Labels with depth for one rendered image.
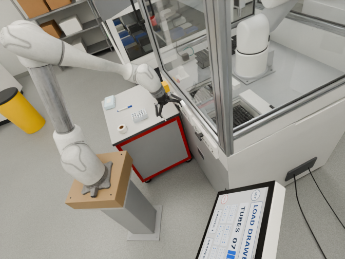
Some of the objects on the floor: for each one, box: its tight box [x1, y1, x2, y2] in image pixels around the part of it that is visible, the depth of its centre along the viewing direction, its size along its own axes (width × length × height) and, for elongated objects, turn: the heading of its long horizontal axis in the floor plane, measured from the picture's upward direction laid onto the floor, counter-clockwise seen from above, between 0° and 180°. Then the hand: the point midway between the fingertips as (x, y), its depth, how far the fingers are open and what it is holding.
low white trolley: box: [101, 84, 192, 183], centre depth 204 cm, size 58×62×76 cm
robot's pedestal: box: [82, 167, 162, 241], centre depth 156 cm, size 30×30×76 cm
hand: (172, 113), depth 139 cm, fingers open, 13 cm apart
